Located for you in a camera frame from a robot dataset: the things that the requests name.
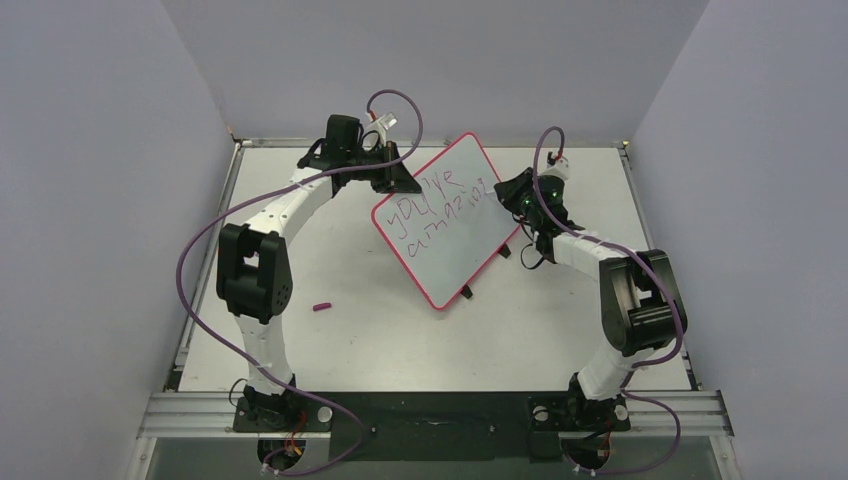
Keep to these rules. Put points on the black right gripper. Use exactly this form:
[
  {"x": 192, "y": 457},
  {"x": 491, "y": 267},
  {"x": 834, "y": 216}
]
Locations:
[{"x": 520, "y": 189}]

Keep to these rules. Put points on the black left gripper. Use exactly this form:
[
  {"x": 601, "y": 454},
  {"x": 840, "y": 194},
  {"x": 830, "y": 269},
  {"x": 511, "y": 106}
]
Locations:
[{"x": 404, "y": 182}]

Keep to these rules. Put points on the pink-framed whiteboard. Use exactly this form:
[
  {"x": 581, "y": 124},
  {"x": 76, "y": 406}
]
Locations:
[{"x": 446, "y": 234}]

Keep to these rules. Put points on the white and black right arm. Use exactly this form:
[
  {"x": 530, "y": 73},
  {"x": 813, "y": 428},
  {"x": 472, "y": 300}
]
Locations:
[{"x": 641, "y": 310}]

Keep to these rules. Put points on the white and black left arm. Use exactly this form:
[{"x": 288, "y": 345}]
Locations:
[{"x": 254, "y": 276}]

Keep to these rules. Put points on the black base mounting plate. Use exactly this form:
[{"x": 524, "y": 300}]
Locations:
[{"x": 445, "y": 426}]

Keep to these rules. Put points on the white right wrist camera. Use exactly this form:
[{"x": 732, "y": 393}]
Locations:
[{"x": 558, "y": 167}]

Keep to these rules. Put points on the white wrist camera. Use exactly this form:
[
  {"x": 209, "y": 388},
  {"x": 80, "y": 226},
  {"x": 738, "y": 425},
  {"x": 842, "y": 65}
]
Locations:
[
  {"x": 377, "y": 131},
  {"x": 558, "y": 167}
]

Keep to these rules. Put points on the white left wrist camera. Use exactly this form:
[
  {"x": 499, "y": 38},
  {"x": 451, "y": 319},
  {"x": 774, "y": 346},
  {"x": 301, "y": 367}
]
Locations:
[{"x": 377, "y": 131}]

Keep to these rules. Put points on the aluminium table edge rail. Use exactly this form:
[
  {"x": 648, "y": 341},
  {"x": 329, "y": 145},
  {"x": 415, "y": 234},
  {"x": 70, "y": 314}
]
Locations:
[{"x": 213, "y": 415}]

